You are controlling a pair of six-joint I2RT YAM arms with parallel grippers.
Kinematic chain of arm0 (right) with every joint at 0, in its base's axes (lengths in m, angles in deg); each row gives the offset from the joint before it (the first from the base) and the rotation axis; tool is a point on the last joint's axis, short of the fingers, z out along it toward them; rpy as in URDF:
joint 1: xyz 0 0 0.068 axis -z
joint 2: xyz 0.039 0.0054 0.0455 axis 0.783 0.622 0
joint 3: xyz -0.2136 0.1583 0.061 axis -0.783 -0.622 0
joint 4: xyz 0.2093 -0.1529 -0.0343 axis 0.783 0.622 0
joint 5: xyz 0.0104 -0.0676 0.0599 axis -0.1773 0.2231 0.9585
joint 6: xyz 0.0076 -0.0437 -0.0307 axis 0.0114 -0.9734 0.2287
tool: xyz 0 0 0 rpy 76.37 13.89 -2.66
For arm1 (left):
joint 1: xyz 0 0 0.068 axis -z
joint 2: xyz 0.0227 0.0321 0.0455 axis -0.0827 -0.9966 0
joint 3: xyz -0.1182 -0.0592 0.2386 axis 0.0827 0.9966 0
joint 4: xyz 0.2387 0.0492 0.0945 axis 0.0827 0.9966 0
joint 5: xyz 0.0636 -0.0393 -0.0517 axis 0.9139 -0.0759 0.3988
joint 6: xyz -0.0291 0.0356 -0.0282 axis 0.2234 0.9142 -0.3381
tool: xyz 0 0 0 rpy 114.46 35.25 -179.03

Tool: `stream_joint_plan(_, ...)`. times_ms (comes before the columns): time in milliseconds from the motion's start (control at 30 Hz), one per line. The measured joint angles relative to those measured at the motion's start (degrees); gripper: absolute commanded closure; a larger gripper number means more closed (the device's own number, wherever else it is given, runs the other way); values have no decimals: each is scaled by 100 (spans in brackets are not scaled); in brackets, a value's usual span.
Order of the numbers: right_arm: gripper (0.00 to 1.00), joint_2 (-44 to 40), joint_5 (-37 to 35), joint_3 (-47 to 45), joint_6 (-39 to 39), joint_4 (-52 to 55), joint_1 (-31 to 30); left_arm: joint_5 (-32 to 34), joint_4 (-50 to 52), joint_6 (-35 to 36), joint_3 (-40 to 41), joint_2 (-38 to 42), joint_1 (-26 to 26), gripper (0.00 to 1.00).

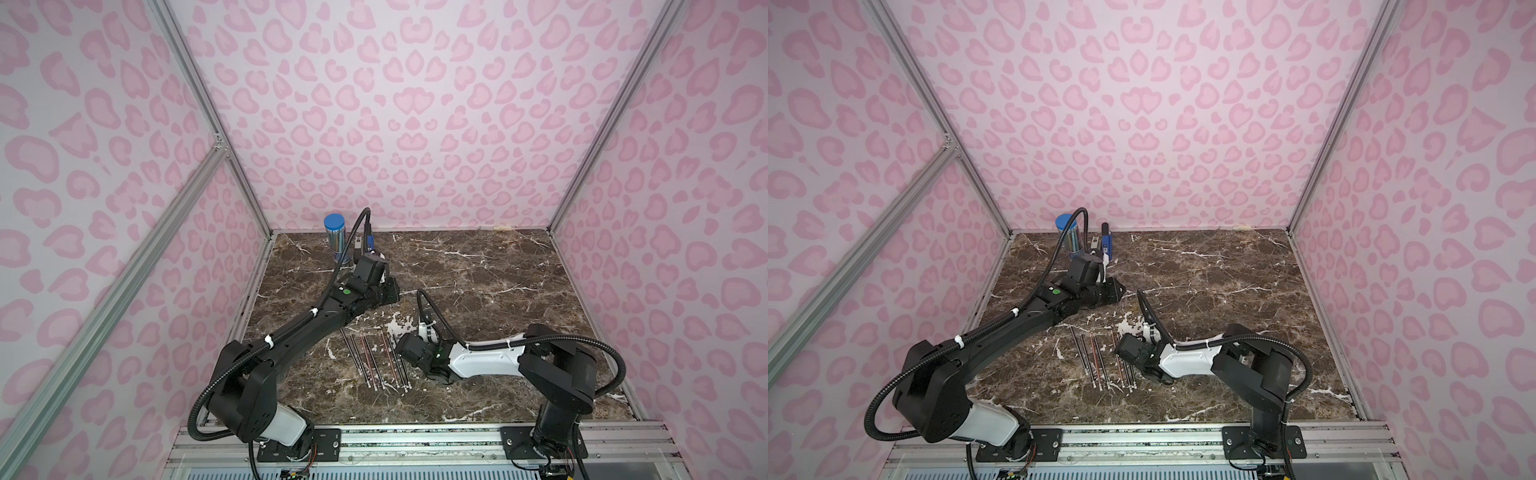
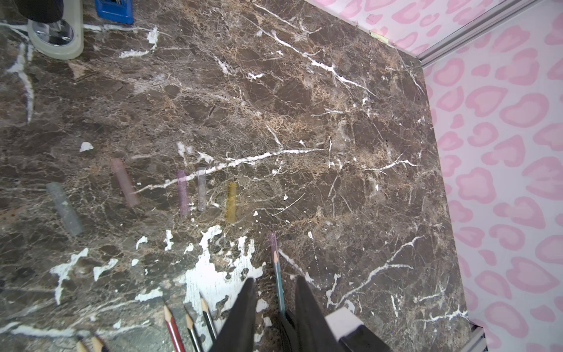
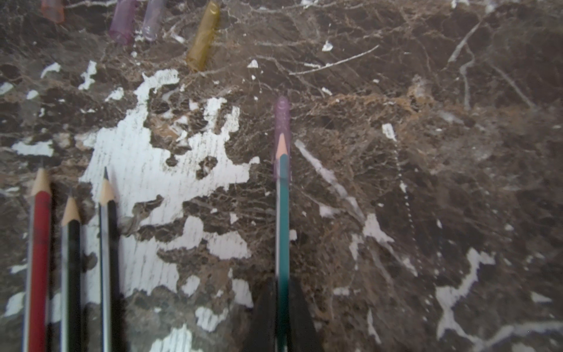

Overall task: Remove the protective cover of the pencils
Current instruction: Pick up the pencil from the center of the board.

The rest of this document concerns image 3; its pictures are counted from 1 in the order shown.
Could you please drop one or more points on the yellow removed pencil cap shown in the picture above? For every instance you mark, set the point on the yellow removed pencil cap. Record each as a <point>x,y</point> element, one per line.
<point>197,54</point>

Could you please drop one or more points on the red capped pencil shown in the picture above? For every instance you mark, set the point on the red capped pencil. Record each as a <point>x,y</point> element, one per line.
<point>37,281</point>

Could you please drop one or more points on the clear pink pencil cap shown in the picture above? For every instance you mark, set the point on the clear pink pencil cap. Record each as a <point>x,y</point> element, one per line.
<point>53,10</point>

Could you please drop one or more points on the purple removed pencil cap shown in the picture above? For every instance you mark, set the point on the purple removed pencil cap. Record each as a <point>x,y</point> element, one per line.
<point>121,29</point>

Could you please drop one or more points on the teal capped pencil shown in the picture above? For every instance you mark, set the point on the teal capped pencil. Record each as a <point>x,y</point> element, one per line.
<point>282,251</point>

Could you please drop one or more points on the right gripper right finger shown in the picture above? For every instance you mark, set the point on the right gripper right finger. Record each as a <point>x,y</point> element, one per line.
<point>303,335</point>

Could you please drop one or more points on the purple capped pencil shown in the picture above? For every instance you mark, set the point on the purple capped pencil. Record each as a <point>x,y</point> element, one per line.
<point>71,278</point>

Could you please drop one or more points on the yellow capped pencil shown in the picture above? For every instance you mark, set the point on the yellow capped pencil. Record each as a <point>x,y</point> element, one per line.
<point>111,303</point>

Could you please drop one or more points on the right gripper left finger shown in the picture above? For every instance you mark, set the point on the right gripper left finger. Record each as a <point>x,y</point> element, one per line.
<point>262,331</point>

